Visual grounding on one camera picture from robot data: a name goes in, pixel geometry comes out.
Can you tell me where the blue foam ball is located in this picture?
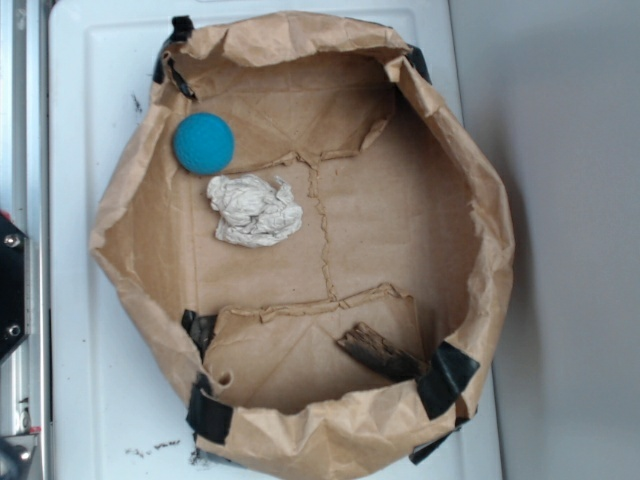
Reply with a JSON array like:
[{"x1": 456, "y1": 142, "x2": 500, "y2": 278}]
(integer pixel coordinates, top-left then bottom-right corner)
[{"x1": 173, "y1": 112, "x2": 235, "y2": 175}]

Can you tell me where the brown paper bag tray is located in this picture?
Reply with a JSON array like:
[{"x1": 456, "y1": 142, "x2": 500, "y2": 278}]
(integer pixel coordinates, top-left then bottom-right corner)
[{"x1": 90, "y1": 12, "x2": 515, "y2": 479}]

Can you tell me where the crumpled white paper wad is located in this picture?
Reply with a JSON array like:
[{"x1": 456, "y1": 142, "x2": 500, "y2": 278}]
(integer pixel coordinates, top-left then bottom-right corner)
[{"x1": 206, "y1": 174, "x2": 303, "y2": 248}]

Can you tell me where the dark wood bark piece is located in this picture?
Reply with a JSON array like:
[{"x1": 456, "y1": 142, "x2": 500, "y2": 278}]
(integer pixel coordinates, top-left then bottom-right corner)
[{"x1": 336, "y1": 322, "x2": 431, "y2": 382}]

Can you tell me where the white plastic tray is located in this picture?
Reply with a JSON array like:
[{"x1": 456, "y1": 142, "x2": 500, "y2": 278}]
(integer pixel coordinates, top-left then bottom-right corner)
[{"x1": 49, "y1": 1, "x2": 478, "y2": 479}]

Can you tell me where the black metal bracket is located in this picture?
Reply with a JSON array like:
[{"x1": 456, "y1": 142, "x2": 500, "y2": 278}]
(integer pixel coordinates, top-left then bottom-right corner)
[{"x1": 0, "y1": 210, "x2": 31, "y2": 363}]

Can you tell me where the aluminium frame rail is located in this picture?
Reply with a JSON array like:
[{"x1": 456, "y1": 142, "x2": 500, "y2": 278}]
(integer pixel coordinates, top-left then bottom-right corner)
[{"x1": 1, "y1": 1, "x2": 54, "y2": 479}]

